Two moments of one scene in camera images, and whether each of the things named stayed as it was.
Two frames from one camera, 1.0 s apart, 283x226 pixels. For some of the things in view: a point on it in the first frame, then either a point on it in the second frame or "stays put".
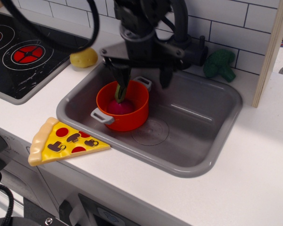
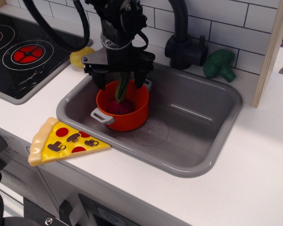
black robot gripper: x=141 y=50 -> x=119 y=53
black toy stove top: x=21 y=60 stays put
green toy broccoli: x=219 y=63 stays put
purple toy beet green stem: x=120 y=92 stays put
